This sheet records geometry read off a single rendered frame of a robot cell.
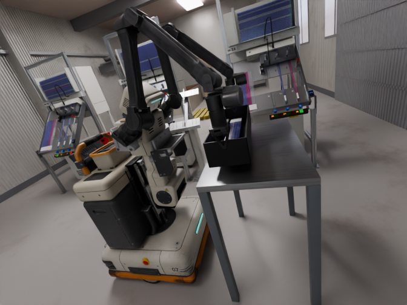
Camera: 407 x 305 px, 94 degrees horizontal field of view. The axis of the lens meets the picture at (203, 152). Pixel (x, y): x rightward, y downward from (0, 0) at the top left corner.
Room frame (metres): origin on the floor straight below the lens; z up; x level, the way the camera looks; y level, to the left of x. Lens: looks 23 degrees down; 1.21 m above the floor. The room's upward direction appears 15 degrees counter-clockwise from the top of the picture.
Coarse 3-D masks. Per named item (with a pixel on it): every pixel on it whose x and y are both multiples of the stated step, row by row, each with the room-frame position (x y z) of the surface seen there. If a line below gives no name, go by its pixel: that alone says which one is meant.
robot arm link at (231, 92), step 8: (208, 80) 0.66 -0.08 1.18; (208, 88) 0.65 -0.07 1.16; (216, 88) 0.65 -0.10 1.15; (224, 88) 0.65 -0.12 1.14; (232, 88) 0.63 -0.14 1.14; (240, 88) 0.64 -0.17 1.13; (224, 96) 0.63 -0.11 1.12; (232, 96) 0.62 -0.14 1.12; (240, 96) 0.62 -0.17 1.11; (224, 104) 0.63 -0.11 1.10; (232, 104) 0.62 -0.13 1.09; (240, 104) 0.61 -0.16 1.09
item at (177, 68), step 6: (144, 42) 2.82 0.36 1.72; (150, 42) 2.80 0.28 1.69; (174, 66) 2.82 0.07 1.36; (174, 72) 2.76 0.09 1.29; (180, 72) 3.00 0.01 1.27; (180, 78) 2.93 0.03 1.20; (180, 84) 2.86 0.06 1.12; (180, 90) 2.79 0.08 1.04; (186, 90) 3.02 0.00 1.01; (192, 114) 3.03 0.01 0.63
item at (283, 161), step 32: (256, 128) 1.14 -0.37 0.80; (288, 128) 1.00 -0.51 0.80; (256, 160) 0.74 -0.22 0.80; (288, 160) 0.67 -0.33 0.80; (288, 192) 1.14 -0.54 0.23; (320, 192) 0.51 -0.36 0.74; (320, 224) 0.51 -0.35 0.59; (224, 256) 0.65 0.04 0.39; (320, 256) 0.51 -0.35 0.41; (320, 288) 0.51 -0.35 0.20
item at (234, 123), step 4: (232, 120) 1.15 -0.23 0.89; (236, 120) 1.12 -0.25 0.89; (240, 120) 1.10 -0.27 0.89; (232, 124) 1.07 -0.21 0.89; (236, 124) 1.05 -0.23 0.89; (240, 124) 1.03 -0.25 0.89; (232, 128) 0.99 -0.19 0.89; (236, 128) 0.97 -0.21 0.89; (240, 128) 0.98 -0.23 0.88; (232, 132) 0.93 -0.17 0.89; (236, 132) 0.92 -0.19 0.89; (240, 132) 0.95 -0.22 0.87; (232, 136) 0.87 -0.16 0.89; (236, 136) 0.86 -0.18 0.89; (240, 136) 0.92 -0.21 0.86
